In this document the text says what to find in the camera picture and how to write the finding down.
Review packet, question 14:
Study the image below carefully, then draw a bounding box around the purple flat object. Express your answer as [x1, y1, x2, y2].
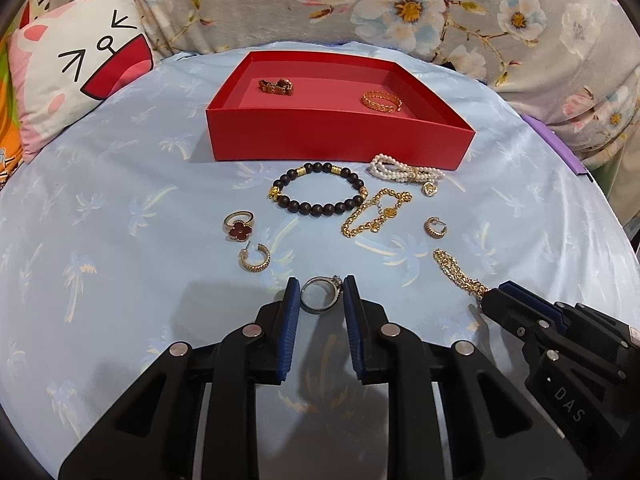
[520, 114, 594, 177]

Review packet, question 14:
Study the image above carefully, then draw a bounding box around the silver ring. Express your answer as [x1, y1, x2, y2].
[299, 275, 346, 316]

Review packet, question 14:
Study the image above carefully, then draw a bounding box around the gold ring with red clover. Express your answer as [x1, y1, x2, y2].
[222, 211, 258, 243]

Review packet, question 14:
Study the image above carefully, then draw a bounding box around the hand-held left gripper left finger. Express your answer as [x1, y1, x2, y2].
[58, 276, 301, 480]

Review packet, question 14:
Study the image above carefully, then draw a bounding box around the gold ring in box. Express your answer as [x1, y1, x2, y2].
[257, 78, 296, 98]

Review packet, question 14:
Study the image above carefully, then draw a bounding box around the gold chain-link bangle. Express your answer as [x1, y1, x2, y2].
[361, 90, 404, 112]

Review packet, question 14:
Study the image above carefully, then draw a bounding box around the dark wooden bead bracelet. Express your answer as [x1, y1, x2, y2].
[268, 161, 372, 219]

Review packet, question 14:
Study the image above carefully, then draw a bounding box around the cartoon face pillow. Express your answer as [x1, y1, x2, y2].
[11, 0, 156, 165]

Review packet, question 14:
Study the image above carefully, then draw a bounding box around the white pearl bracelet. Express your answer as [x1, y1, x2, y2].
[370, 154, 446, 197]

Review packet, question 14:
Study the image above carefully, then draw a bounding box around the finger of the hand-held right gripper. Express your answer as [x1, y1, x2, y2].
[553, 302, 640, 351]
[479, 281, 557, 358]

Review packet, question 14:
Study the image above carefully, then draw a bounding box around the red cardboard box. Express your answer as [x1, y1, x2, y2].
[206, 51, 477, 172]

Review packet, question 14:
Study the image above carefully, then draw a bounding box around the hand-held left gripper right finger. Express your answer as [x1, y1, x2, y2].
[342, 275, 586, 480]

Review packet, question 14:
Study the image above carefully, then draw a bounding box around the orange and green cartoon cloth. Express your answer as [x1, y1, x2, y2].
[0, 0, 61, 192]

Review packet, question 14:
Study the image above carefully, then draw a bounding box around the light blue palm-print cloth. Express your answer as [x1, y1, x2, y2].
[0, 40, 640, 480]

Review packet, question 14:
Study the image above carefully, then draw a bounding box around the gold chain bracelet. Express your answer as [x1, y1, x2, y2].
[341, 188, 414, 239]

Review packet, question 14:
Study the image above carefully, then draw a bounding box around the grey floral blanket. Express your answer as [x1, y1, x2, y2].
[35, 0, 640, 201]

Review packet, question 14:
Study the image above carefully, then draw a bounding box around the gold chain necklace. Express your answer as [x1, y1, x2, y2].
[432, 248, 491, 303]

